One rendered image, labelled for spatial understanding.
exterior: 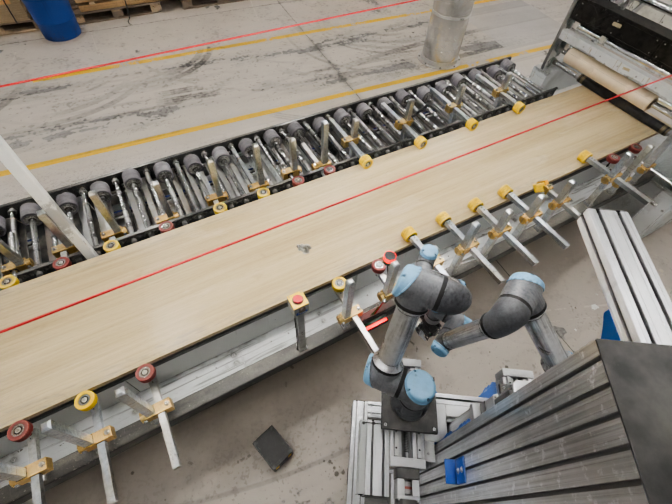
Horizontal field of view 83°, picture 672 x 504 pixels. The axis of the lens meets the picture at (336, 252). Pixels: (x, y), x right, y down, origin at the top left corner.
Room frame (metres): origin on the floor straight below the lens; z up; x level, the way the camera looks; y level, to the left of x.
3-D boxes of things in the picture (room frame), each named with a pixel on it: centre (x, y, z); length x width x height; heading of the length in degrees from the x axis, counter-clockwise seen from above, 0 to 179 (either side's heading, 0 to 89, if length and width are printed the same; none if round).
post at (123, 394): (0.36, 0.77, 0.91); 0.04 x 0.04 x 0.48; 32
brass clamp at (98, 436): (0.23, 0.96, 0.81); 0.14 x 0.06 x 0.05; 122
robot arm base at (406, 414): (0.42, -0.34, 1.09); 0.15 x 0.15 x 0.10
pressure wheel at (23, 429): (0.24, 1.24, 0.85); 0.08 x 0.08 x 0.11
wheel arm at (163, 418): (0.33, 0.71, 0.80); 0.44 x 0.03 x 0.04; 32
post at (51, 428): (0.22, 0.98, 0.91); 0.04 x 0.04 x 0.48; 32
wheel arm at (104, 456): (0.20, 0.92, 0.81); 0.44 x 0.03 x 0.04; 32
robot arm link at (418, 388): (0.42, -0.33, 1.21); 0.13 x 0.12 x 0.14; 70
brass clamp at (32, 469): (0.10, 1.18, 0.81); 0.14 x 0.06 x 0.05; 122
